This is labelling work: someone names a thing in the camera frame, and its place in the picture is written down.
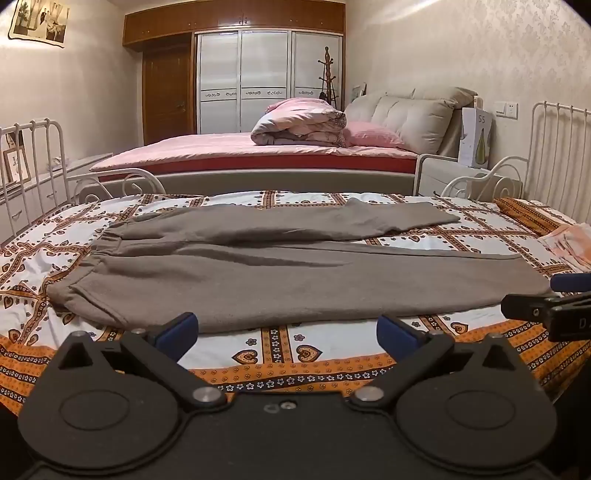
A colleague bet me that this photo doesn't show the white metal bed frame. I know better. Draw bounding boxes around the white metal bed frame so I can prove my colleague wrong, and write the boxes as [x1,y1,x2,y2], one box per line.
[0,102,591,232]

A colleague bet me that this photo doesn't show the white nightstand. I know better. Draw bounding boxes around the white nightstand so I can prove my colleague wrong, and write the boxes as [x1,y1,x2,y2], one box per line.
[416,154,523,200]

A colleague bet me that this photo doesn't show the white cardboard box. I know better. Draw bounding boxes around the white cardboard box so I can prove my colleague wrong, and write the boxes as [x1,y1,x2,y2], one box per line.
[458,107,494,169]

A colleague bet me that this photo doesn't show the wooden door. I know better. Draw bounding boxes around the wooden door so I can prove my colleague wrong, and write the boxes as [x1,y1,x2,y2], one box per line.
[142,44,195,146]

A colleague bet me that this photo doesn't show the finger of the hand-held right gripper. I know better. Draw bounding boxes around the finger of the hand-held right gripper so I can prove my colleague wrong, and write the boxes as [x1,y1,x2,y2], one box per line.
[551,272,591,293]
[501,292,557,320]

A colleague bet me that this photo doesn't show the beige padded headboard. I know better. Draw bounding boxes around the beige padded headboard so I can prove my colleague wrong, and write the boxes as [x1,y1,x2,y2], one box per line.
[344,87,478,158]

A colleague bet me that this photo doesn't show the white dresser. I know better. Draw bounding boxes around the white dresser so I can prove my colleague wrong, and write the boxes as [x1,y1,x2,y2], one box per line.
[0,152,114,234]

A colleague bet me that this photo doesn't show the large bed with pink sheet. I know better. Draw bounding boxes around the large bed with pink sheet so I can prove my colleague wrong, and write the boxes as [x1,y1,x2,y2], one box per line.
[90,131,422,195]

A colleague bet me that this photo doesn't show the folded pink quilt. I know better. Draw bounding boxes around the folded pink quilt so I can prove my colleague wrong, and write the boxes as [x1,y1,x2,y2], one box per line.
[250,98,348,148]

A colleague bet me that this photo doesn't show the orange patterned bed sheet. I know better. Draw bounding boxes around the orange patterned bed sheet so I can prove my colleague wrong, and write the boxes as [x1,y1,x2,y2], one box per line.
[0,190,591,416]

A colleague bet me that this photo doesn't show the white wardrobe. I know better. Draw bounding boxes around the white wardrobe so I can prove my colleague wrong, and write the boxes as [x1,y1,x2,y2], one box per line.
[194,28,345,134]

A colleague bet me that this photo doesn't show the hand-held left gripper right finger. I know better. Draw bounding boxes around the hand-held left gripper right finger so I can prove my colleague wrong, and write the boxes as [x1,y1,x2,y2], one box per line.
[350,315,531,409]

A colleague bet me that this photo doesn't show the orange patterned pillow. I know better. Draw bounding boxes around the orange patterned pillow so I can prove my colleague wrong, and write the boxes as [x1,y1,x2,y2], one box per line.
[495,198,578,236]

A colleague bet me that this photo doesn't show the folded pink cloth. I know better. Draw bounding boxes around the folded pink cloth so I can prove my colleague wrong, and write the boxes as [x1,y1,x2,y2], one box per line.
[538,224,591,273]

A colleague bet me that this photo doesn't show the wall poster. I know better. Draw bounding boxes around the wall poster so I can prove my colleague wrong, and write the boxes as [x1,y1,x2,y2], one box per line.
[9,0,70,49]

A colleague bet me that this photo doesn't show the grey pants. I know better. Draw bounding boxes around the grey pants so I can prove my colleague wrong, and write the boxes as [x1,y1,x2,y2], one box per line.
[46,198,557,334]

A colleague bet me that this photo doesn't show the wooden coat rack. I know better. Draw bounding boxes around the wooden coat rack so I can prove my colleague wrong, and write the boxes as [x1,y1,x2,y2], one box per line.
[318,46,341,112]

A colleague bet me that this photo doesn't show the pink pillow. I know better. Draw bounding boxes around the pink pillow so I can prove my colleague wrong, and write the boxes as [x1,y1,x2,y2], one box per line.
[342,121,409,151]

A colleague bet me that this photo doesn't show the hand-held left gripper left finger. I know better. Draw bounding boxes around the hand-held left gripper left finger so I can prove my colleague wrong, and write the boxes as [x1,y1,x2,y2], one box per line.
[58,312,228,413]

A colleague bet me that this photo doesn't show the wooden overhead cabinet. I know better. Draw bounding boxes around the wooden overhead cabinet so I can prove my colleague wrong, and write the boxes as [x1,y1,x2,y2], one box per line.
[124,0,346,47]

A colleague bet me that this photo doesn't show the wooden picture frame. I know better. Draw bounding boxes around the wooden picture frame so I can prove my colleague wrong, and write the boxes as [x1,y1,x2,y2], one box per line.
[4,148,32,185]

